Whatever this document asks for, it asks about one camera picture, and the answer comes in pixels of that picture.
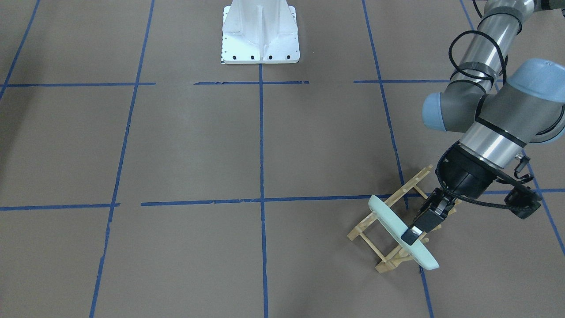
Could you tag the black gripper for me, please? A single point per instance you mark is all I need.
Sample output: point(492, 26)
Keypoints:
point(467, 176)

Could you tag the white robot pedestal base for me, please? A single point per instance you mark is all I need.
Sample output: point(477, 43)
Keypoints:
point(259, 31)

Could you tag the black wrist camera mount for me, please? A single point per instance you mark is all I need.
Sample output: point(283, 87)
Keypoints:
point(523, 201)

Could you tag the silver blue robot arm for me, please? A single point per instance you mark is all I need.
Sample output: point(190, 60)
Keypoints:
point(497, 114)

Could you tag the light green plate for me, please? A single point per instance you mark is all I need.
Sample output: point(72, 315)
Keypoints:
point(396, 227)

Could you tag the wooden dish rack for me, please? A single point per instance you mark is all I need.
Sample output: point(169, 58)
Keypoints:
point(397, 255)

